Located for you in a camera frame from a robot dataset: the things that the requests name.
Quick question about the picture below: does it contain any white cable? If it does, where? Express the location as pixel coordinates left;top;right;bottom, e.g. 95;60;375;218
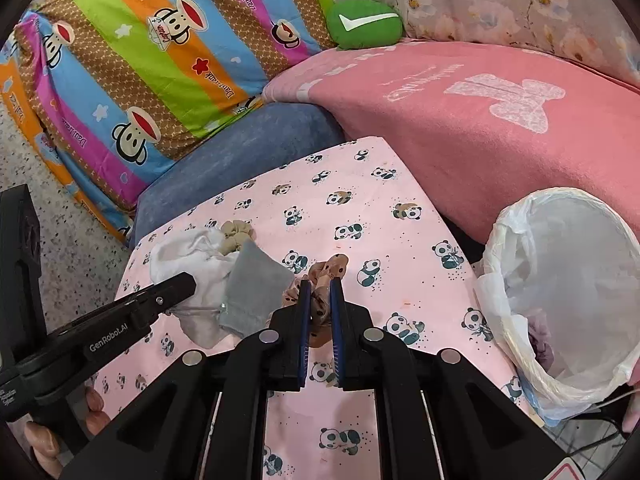
587;389;638;411

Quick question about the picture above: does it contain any pink blanket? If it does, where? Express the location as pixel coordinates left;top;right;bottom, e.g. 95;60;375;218
262;40;640;256

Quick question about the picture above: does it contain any purple cloth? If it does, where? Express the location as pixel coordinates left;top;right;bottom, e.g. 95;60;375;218
527;317;556;368

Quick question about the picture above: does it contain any green cushion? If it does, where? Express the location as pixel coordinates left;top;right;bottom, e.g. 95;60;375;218
326;0;405;51

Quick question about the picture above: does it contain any striped monkey-print pillow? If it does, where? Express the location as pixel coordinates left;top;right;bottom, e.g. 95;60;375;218
0;55;133;243
15;0;336;211

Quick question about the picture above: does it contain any white cloth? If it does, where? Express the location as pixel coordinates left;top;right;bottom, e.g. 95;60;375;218
150;227;241;348

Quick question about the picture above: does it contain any light blue waste bin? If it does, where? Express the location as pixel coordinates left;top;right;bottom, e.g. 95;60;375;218
517;375;566;428

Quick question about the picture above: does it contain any beige scrunchie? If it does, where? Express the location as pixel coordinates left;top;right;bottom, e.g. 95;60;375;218
219;220;256;256

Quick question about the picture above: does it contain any person's left hand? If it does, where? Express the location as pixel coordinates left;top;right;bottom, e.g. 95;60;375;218
22;385;113;468

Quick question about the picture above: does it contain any blue velvet cushion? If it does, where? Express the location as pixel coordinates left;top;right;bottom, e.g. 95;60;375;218
127;102;346;248

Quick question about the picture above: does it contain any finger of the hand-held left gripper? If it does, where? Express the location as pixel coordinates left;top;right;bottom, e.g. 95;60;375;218
120;272;197;331

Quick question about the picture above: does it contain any floral blanket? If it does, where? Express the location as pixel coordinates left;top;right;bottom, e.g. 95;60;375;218
320;0;640;88

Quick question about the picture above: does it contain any grey cloth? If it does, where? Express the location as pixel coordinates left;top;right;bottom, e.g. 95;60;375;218
217;240;296;338

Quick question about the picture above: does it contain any pink panda-print cloth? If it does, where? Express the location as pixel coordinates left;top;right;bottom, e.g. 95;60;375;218
92;135;546;480

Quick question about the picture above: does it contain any white lined waste bin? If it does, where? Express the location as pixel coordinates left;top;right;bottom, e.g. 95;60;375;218
475;187;640;408

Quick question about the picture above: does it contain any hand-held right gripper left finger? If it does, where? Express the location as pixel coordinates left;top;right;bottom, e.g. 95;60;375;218
57;280;313;480

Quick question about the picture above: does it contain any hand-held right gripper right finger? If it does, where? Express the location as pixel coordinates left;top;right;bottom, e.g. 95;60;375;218
329;277;576;480

